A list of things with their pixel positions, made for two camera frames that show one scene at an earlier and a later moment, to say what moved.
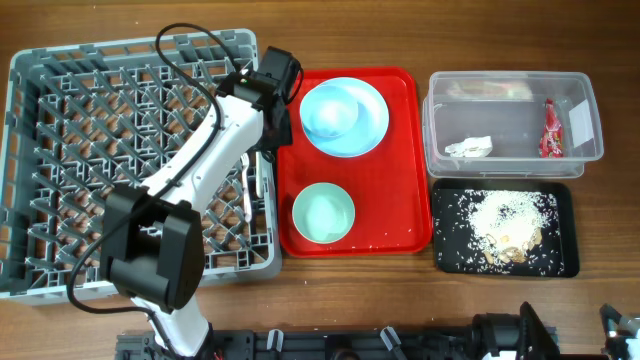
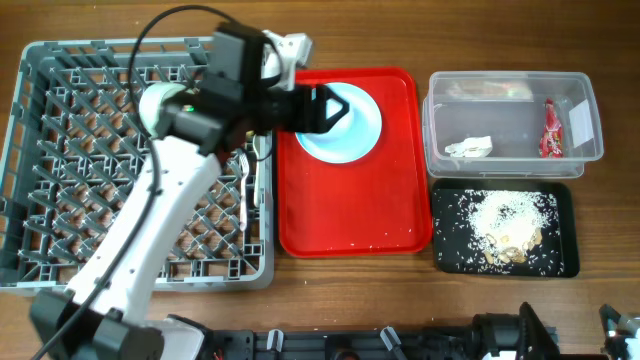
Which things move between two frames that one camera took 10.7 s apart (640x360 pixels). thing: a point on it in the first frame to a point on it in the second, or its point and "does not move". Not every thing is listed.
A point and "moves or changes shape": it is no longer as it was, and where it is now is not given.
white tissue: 471,147 does not move
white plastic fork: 246,191 moves or changes shape
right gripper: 609,316 does not move
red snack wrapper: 552,137 does not move
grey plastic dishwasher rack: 79,122 does not move
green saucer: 323,213 to 150,104
